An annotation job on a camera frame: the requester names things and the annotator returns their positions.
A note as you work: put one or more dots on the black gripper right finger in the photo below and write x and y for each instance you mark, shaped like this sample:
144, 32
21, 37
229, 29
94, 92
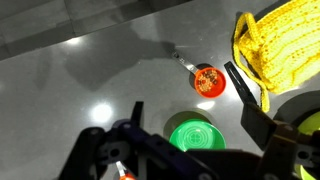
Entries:
286, 146

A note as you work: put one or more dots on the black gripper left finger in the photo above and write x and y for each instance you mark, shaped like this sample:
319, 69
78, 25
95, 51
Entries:
133, 153

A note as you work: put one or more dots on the yellow crocheted cloth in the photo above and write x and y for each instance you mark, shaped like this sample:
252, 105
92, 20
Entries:
286, 50

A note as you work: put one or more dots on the lime green mixing bowl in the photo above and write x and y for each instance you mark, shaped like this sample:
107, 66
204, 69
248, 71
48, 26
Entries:
312, 125

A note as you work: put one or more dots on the small green bowl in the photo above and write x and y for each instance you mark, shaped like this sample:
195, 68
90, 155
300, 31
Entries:
196, 135

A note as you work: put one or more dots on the orange measuring cup with beans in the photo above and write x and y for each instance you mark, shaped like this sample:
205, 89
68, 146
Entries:
210, 83

